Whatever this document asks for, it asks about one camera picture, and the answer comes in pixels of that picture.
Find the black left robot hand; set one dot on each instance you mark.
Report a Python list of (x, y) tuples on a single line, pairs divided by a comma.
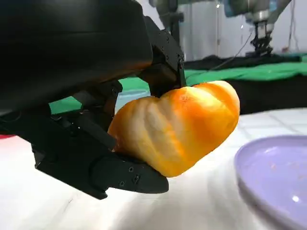
[(72, 48)]

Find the orange white toy bread roll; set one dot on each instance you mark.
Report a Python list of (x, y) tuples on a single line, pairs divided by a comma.
[(172, 129)]

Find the pale green mug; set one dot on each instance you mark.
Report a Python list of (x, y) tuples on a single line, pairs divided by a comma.
[(130, 97)]

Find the grey background machine column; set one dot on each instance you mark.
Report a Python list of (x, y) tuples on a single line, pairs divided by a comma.
[(168, 12)]

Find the green cloth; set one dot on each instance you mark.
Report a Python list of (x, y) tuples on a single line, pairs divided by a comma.
[(251, 72)]

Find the black cloth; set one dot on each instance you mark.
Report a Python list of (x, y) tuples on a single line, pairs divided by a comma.
[(263, 95)]

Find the lilac plate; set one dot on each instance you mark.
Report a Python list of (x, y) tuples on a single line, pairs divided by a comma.
[(275, 172)]

